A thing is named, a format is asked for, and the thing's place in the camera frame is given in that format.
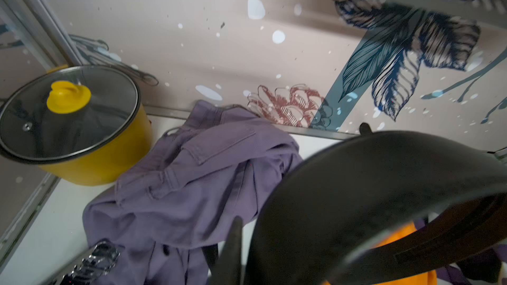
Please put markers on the black leather belt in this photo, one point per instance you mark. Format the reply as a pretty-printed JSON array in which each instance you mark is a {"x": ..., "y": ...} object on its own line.
[{"x": 96, "y": 262}]

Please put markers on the purple camouflage trousers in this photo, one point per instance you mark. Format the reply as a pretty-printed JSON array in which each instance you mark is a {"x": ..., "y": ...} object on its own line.
[{"x": 487, "y": 267}]

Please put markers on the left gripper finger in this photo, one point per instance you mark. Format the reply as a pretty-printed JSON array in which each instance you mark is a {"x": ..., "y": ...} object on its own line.
[{"x": 228, "y": 269}]

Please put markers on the orange trousers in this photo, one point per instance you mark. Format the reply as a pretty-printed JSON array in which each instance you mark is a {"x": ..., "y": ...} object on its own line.
[{"x": 401, "y": 259}]

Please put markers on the yellow pot with lid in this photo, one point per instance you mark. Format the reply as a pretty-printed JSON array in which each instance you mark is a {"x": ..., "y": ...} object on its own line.
[{"x": 84, "y": 124}]

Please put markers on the lavender purple trousers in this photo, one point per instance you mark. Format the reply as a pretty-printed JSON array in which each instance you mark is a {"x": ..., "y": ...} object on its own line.
[{"x": 183, "y": 196}]

